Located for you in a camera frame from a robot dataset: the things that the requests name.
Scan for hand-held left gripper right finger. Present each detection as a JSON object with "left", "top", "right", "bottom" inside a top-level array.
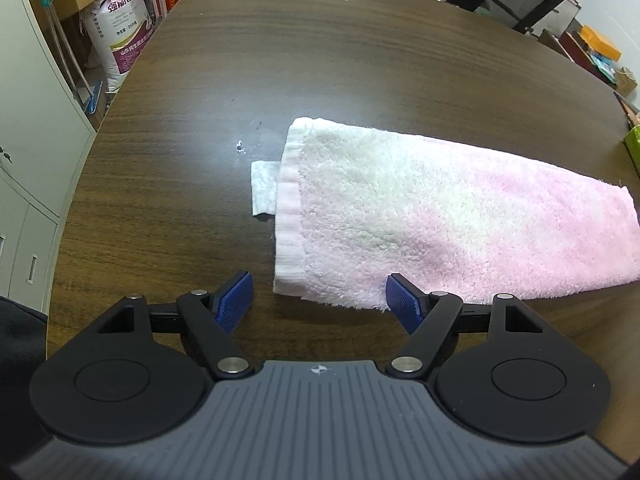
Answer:
[{"left": 385, "top": 273, "right": 544, "bottom": 379}]

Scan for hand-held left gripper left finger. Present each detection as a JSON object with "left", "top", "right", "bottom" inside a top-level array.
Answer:
[{"left": 94, "top": 270, "right": 255, "bottom": 378}]

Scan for pink and white towel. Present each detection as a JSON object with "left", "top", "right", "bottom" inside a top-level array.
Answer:
[{"left": 273, "top": 116, "right": 640, "bottom": 312}]

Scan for white tissue paper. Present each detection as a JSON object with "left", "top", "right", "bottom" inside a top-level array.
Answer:
[{"left": 250, "top": 161, "right": 282, "bottom": 217}]

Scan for grey metal cabinet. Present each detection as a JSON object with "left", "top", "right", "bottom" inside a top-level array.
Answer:
[{"left": 0, "top": 0, "right": 97, "bottom": 306}]

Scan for green box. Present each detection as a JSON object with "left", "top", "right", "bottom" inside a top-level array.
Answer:
[{"left": 623, "top": 126, "right": 640, "bottom": 179}]

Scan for white printed sack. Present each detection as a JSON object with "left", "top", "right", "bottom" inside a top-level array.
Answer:
[{"left": 80, "top": 0, "right": 157, "bottom": 94}]

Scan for mop with blue head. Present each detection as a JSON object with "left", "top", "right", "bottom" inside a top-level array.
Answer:
[{"left": 30, "top": 0, "right": 104, "bottom": 115}]

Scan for small open cardboard box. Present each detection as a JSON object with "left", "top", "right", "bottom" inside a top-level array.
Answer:
[{"left": 614, "top": 66, "right": 639, "bottom": 98}]

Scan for orange box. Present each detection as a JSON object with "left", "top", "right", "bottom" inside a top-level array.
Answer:
[{"left": 579, "top": 25, "right": 623, "bottom": 62}]

